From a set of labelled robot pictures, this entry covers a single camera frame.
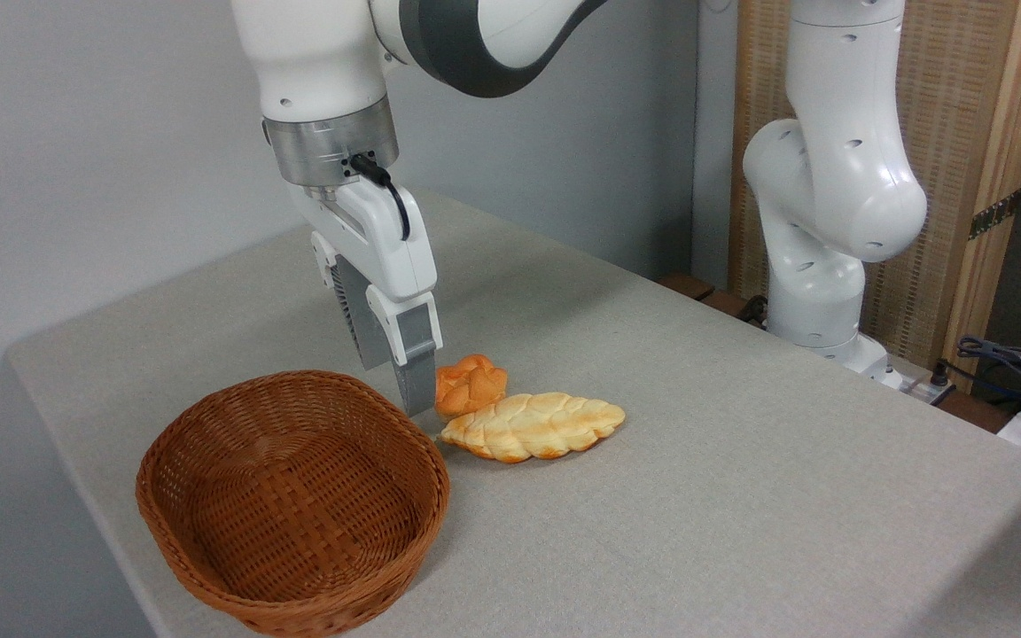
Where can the brown wicker basket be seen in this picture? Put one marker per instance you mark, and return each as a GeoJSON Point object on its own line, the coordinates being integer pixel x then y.
{"type": "Point", "coordinates": [298, 505]}

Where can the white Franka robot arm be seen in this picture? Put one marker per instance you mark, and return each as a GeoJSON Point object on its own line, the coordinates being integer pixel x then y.
{"type": "Point", "coordinates": [830, 177]}

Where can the wooden woven screen panel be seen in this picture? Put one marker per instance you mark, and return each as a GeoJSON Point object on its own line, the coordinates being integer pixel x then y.
{"type": "Point", "coordinates": [949, 89]}

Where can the small orange knotted bread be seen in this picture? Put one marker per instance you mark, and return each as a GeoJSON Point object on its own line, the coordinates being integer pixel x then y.
{"type": "Point", "coordinates": [472, 384]}

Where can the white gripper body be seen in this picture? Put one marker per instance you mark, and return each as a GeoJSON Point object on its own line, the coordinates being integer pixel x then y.
{"type": "Point", "coordinates": [382, 239]}

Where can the long pale braided bread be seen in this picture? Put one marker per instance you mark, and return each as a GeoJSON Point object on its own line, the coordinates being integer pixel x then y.
{"type": "Point", "coordinates": [533, 427]}

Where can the brown wooden ledge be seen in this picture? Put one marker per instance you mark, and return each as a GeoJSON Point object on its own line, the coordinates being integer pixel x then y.
{"type": "Point", "coordinates": [697, 291]}

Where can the black metal hinge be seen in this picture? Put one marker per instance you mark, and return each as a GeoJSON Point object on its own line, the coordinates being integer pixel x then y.
{"type": "Point", "coordinates": [994, 214]}

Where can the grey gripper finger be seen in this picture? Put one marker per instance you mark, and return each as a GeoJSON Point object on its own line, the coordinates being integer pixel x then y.
{"type": "Point", "coordinates": [415, 354]}
{"type": "Point", "coordinates": [360, 319]}

